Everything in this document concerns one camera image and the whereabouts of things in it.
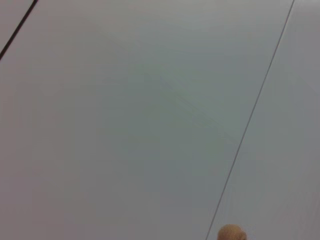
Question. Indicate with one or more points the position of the brown jute handbag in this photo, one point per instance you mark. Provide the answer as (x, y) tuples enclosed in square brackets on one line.
[(231, 233)]

